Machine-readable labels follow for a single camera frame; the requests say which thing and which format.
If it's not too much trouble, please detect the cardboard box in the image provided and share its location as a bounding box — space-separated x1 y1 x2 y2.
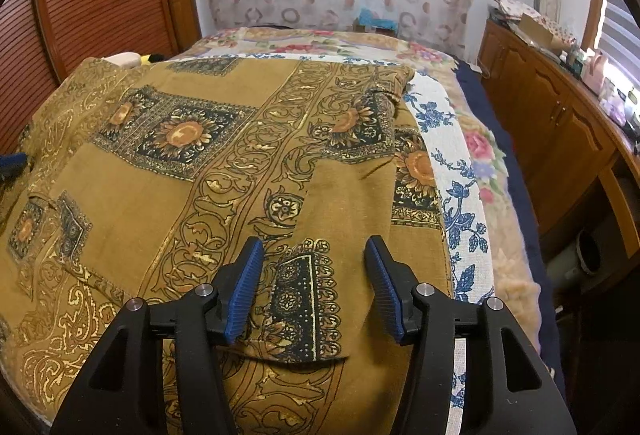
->
515 13 563 50

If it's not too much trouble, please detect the small wooden box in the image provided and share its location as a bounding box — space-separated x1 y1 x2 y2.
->
352 17 398 36

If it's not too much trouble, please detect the grey waste bin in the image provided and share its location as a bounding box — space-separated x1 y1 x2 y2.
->
547 232 601 291

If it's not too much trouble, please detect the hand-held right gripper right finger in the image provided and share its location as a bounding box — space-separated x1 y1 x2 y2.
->
363 235 578 435

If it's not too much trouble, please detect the floral fleece blanket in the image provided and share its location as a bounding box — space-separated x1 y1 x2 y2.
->
192 27 551 376

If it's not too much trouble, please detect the navy bed sheet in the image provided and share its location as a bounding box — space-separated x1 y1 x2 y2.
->
452 60 566 396

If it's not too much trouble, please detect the stack of patterned cloths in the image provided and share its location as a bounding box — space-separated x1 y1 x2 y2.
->
487 0 543 23

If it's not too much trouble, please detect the cream cloth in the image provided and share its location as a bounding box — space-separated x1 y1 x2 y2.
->
104 52 143 68

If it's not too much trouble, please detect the purple bag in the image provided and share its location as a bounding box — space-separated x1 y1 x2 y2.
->
600 80 628 126

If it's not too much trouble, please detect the teal cloth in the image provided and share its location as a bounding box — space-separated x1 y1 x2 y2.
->
357 7 396 28

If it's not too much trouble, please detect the wooden window frame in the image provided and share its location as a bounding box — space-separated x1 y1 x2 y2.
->
582 0 608 50

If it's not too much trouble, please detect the brown patterned garment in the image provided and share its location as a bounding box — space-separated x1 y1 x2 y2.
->
0 57 453 435

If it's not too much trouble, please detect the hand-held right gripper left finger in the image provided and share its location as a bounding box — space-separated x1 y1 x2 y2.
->
50 236 265 435

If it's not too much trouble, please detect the pink container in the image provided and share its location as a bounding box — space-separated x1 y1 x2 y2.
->
587 49 608 96

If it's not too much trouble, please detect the wooden dresser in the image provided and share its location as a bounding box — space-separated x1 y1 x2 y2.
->
477 17 640 266

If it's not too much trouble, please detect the striped window blind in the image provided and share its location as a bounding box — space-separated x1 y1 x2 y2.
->
597 0 640 60

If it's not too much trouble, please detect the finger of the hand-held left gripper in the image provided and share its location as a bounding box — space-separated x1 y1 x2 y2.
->
0 152 28 180

